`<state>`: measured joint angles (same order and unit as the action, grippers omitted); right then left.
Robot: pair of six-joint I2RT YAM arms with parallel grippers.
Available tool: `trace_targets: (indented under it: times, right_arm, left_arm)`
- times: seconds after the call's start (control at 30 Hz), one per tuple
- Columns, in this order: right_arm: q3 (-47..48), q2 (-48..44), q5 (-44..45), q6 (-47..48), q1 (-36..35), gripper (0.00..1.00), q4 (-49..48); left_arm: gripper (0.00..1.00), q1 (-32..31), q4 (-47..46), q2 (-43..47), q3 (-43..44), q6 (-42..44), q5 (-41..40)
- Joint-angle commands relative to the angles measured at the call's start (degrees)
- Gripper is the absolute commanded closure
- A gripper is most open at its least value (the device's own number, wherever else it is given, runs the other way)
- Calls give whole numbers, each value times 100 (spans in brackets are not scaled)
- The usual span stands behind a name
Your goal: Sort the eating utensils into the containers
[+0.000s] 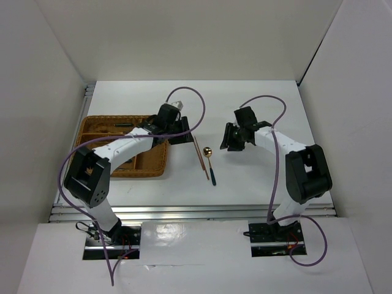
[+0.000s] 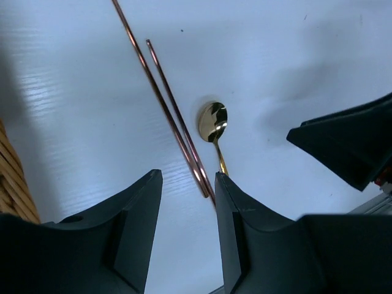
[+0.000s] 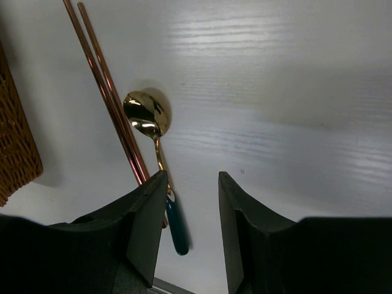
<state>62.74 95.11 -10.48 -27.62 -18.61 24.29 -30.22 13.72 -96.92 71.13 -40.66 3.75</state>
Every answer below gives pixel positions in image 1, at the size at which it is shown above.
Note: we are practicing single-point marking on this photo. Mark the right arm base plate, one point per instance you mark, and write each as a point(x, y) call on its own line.
point(274, 240)

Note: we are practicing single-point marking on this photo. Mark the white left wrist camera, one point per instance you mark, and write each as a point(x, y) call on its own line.
point(177, 104)

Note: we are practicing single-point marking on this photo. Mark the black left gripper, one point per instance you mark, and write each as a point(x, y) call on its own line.
point(182, 139)

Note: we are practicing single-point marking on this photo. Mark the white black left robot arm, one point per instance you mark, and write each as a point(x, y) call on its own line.
point(88, 178)

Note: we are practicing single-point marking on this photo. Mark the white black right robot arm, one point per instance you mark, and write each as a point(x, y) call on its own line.
point(301, 169)

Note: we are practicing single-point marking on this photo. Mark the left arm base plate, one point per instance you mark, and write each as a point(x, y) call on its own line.
point(126, 245)

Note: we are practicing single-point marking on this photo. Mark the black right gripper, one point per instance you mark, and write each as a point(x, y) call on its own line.
point(229, 128)

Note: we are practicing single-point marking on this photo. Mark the wicker cutlery tray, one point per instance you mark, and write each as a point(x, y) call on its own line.
point(147, 164)

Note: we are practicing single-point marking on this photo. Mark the aluminium frame rail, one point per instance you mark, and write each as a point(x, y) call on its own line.
point(184, 213)

